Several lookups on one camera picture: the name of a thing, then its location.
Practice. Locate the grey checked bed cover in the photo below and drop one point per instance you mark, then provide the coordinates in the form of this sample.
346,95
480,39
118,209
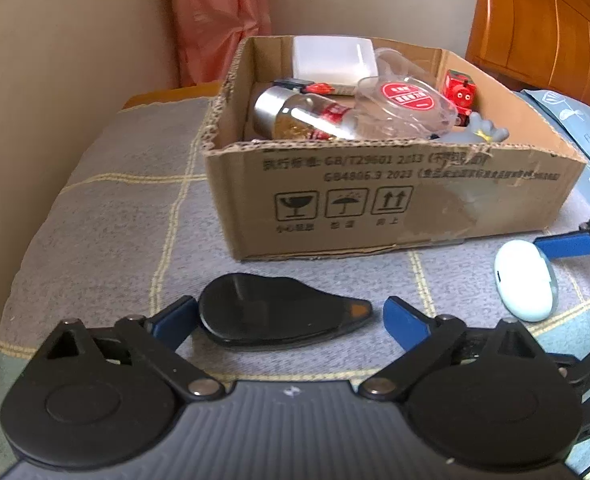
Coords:
137,212

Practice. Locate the clear plastic cup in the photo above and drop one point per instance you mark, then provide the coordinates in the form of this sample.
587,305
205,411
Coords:
392,64

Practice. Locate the clear container with red label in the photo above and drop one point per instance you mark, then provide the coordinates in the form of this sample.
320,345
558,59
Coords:
403,108

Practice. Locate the wooden bedside frame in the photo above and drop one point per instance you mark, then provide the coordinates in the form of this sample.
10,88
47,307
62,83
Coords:
174,95

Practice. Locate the blue floral pillow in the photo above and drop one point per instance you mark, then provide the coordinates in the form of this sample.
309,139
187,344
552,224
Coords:
571,119

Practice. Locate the orange wooden headboard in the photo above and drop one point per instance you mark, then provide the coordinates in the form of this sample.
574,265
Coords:
543,44

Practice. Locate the glass jar with gold beads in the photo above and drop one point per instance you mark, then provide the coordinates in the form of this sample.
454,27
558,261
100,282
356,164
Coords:
283,114

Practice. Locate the frosted green-label bottle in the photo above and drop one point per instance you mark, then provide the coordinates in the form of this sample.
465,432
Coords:
340,60

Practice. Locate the grey shark toy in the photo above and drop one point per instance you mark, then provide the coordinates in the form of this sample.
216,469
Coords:
478,130

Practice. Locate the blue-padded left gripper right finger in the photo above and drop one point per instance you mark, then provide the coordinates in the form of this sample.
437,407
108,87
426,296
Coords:
429,344

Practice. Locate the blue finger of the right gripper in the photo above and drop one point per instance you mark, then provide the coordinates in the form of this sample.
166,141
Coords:
565,245

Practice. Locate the red toy train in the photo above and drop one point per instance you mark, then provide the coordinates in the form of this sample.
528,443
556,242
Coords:
459,88

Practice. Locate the open cardboard box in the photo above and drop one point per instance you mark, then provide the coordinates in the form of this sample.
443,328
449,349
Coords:
320,198

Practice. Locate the black blue red toy cube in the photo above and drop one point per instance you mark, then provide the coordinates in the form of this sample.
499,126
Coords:
305,86

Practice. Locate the black teardrop case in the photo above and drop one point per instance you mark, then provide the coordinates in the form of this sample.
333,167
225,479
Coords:
251,312

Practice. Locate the white earbuds case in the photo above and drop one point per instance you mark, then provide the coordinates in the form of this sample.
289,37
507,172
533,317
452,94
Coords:
525,281

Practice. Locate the pink patterned curtain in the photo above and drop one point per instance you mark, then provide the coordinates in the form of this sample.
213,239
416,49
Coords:
208,33

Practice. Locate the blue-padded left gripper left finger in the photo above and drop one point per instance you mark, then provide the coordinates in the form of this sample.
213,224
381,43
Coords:
152,342

